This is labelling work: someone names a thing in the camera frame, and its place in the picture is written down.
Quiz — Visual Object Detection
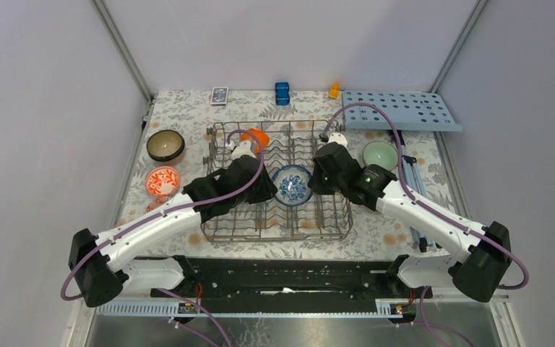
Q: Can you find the orange bowl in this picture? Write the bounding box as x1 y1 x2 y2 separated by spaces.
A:
240 128 270 153

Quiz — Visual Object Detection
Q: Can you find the blue floral white bowl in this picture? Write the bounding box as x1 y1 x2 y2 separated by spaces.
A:
272 164 313 207

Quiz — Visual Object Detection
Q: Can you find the pale green bowl back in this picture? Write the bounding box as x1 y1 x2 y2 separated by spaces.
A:
363 141 399 171

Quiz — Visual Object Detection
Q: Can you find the brown glazed bowl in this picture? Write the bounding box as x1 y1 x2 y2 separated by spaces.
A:
146 129 186 162

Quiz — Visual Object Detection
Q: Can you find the red and white bowl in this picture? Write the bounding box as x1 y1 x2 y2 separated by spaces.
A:
145 166 181 197

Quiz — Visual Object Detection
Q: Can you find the blue zigzag patterned bowl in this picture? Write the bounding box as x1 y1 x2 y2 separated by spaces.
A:
145 196 172 213

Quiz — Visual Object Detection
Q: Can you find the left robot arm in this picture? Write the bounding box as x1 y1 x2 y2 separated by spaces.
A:
61 142 277 307

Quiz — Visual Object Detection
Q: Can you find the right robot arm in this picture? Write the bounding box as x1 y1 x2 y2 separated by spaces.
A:
309 134 512 302

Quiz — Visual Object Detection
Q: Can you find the playing card box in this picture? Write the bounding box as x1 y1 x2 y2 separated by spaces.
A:
210 87 229 106

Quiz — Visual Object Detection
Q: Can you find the floral tablecloth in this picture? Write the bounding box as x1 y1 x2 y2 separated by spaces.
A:
110 89 468 262

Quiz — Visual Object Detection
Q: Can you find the orange toy block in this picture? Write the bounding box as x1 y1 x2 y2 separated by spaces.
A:
328 83 341 100

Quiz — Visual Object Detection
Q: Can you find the blue toy car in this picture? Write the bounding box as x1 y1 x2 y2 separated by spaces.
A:
275 82 291 106

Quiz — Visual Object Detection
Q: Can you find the light blue perforated board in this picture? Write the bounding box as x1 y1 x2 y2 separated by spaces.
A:
341 90 463 132

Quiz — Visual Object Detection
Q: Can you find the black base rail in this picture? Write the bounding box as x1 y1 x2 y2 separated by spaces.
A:
172 256 423 310

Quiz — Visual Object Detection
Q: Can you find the white slotted cable duct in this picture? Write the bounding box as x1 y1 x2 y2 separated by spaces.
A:
95 299 405 319

